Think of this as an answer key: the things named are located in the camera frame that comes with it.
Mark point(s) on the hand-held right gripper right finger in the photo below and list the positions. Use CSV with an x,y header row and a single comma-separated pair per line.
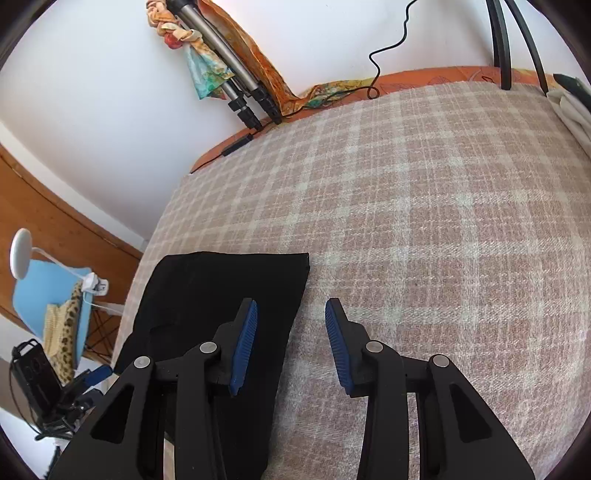
x,y
338,346

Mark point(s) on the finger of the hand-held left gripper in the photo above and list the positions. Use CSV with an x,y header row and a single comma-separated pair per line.
x,y
99,374

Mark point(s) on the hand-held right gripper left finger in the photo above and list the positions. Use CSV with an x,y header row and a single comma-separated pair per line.
x,y
244,346

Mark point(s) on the black t-shirt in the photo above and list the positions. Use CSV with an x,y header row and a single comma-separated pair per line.
x,y
194,295

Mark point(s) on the yellow striped cloth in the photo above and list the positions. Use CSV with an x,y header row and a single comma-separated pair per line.
x,y
53,323

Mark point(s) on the leopard print cloth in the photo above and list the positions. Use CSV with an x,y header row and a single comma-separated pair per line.
x,y
69,323

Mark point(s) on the light blue chair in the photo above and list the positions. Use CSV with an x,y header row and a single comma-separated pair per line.
x,y
41,286

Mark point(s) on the white clip desk lamp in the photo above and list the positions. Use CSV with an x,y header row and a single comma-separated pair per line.
x,y
21,254

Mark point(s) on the wooden door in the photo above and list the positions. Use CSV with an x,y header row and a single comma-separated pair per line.
x,y
69,221

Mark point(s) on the beige checked blanket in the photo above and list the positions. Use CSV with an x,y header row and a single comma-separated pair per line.
x,y
415,207

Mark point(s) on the colourful braided scarf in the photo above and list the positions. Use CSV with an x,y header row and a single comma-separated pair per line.
x,y
205,69

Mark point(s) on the orange patterned scarf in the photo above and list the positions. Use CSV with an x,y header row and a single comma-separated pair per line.
x,y
263,64

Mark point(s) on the orange bed sheet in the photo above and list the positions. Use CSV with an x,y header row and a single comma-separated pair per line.
x,y
438,76

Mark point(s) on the silver folded tripod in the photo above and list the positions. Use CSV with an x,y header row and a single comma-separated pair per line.
x,y
221,46

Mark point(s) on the cream white garment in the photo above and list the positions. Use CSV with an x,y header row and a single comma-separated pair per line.
x,y
572,115

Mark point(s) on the black tripod legs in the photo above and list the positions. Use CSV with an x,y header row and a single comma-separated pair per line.
x,y
503,55

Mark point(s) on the dark teal garment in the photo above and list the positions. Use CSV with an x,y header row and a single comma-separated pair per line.
x,y
570,82

